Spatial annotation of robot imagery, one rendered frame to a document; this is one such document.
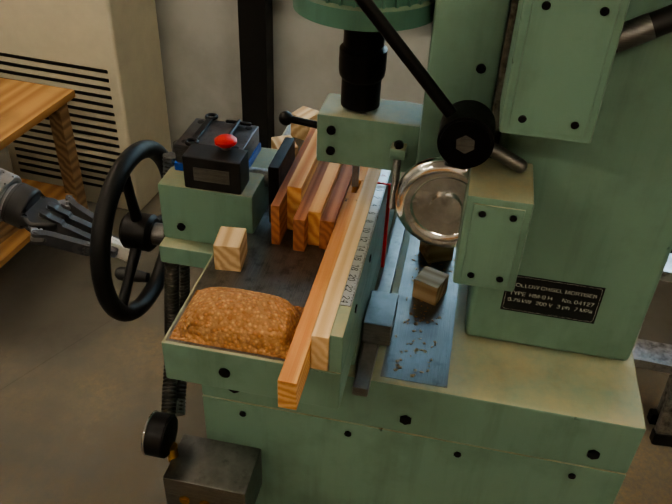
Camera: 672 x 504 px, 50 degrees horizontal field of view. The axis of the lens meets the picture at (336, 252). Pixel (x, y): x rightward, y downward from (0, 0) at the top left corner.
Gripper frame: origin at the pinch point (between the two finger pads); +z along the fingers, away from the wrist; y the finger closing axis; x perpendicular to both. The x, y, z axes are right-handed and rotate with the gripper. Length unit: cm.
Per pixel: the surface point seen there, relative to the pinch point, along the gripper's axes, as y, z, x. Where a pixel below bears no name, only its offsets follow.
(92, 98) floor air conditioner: 110, -52, 49
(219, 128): -3.8, 10.2, -33.7
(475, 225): -26, 43, -50
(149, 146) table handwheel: -1.3, 0.6, -23.8
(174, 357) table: -37.1, 19.4, -24.0
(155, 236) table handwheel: -7.4, 6.8, -12.9
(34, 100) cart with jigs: 85, -60, 42
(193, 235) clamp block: -14.1, 13.3, -22.2
